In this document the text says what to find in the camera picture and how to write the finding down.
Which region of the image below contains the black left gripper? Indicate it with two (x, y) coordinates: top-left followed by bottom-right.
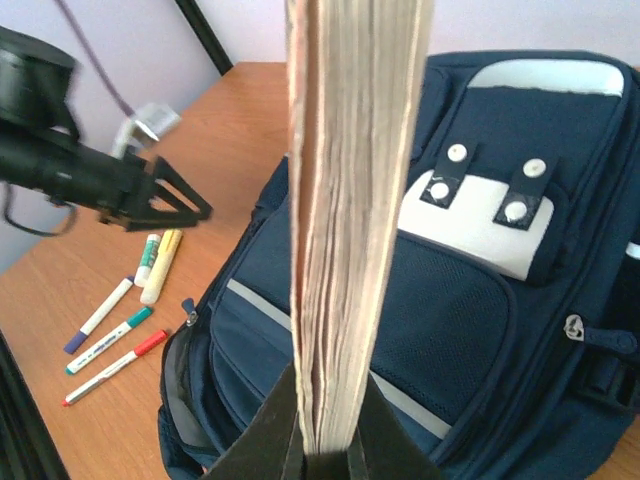
(97, 152), (213, 232)

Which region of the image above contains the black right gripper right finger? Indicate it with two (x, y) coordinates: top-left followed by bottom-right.
(347, 376), (444, 480)

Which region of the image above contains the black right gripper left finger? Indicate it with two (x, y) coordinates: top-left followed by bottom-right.
(203, 365), (305, 480)

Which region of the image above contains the navy blue backpack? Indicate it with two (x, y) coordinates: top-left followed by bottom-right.
(157, 49), (640, 480)

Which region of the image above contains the pink illustrated book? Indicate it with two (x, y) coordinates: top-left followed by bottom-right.
(286, 1), (434, 456)

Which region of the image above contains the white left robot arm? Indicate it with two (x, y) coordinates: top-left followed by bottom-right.
(1, 28), (213, 234)

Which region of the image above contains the green cap white marker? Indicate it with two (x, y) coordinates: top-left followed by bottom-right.
(134, 234), (162, 288)

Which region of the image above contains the yellow highlighter marker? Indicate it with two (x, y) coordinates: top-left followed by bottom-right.
(140, 229), (183, 305)

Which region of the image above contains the teal cap white marker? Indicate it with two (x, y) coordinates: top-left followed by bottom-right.
(65, 306), (154, 375)

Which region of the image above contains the red cap white marker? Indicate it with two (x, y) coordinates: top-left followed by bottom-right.
(62, 330), (169, 407)

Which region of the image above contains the purple cap white marker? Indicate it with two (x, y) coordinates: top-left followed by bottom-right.
(63, 275), (134, 355)

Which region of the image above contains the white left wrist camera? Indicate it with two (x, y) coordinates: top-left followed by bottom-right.
(110, 103), (181, 158)

